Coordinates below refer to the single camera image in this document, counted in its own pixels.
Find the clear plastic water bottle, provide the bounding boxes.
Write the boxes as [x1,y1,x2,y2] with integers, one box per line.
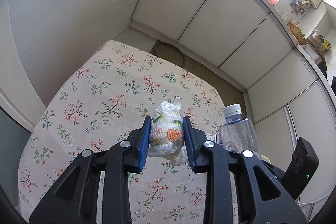
[219,104,261,159]

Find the white foam wrapper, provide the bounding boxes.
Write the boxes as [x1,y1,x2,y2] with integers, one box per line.
[148,97,187,166]

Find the white kitchen cabinets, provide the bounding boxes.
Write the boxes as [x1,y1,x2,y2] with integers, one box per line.
[132,0,335,219]

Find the blue white flat box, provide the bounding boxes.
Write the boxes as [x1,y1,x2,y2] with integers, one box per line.
[205,133,218,143]

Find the green woven floor mat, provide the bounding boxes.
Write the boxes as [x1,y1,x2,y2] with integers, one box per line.
[150,48,247,118]

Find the floral tablecloth table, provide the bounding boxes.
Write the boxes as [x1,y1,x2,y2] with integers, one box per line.
[18,41,224,223]

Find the wicker basket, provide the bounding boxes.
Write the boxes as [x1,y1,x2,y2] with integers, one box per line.
[287,21,307,45]

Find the white power cable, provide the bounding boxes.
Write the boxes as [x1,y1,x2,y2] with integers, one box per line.
[299,193,334,207]

